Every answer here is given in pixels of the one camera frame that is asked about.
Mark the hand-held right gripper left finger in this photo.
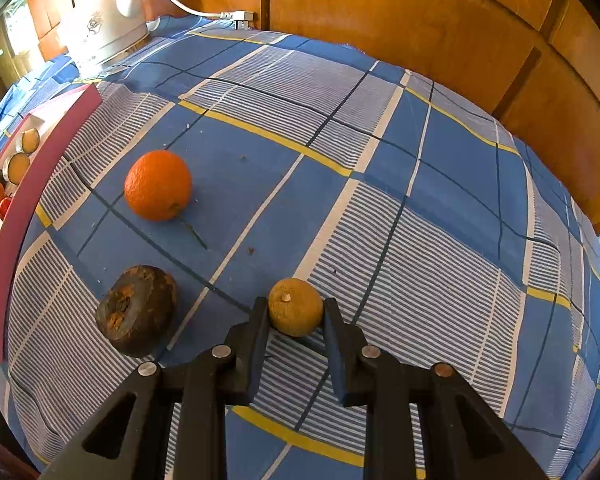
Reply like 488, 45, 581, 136
37, 296, 272, 480

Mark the dark brown rotten fruit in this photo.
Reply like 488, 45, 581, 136
95, 264, 179, 358

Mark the yellow-green lemon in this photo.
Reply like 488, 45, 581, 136
268, 277, 326, 337

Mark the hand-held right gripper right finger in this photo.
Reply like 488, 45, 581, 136
321, 297, 548, 480

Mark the pink tray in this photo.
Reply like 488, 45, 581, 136
0, 82, 103, 363

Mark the blue plaid blanket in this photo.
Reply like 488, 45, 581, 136
0, 15, 600, 480

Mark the white electric kettle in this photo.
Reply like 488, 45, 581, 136
57, 0, 151, 77

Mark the wooden wardrobe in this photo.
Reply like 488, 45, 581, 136
25, 0, 600, 236

